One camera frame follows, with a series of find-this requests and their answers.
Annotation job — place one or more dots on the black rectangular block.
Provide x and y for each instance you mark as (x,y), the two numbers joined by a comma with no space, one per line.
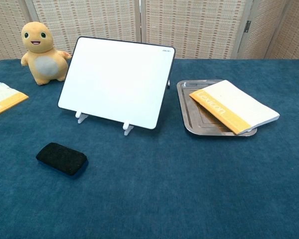
(59,156)

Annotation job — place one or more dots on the white rectangular board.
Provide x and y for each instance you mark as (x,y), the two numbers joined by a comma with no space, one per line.
(114,82)

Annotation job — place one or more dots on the stainless steel tray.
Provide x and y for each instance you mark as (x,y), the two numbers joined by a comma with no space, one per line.
(189,117)

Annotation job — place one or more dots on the blue table cloth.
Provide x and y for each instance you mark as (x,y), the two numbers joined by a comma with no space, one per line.
(164,186)

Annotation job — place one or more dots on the white and orange Lexicon book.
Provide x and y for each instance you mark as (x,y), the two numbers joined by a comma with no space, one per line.
(5,99)
(239,104)

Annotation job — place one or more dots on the yellow plush dinosaur toy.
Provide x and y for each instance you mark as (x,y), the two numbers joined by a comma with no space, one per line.
(40,49)

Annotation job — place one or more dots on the metal screen hinge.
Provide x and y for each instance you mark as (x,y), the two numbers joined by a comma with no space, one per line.
(248,26)

